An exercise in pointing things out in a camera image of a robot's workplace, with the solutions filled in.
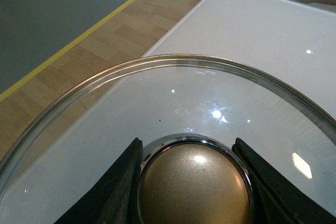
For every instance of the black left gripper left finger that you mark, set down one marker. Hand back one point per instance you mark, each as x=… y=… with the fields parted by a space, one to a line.
x=113 y=198

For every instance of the glass pot lid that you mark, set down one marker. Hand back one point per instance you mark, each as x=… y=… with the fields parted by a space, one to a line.
x=188 y=111

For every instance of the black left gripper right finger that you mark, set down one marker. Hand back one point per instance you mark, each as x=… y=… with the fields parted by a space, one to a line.
x=276 y=199

